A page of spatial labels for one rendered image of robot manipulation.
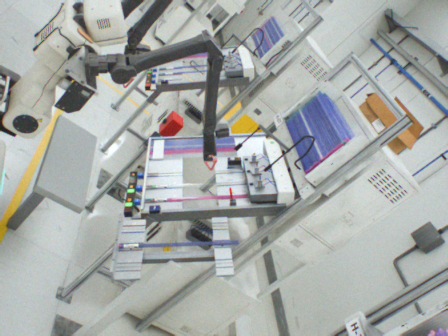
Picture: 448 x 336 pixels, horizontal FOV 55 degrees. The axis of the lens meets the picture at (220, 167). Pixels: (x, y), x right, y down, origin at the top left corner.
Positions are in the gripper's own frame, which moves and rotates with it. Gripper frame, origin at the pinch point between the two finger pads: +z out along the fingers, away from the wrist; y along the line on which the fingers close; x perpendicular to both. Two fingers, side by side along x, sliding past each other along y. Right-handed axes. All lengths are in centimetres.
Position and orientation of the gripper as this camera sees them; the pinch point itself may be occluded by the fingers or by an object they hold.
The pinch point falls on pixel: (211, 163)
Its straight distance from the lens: 219.8
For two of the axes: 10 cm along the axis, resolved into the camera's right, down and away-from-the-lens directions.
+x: -10.0, 0.7, -0.2
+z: 0.5, 8.1, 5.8
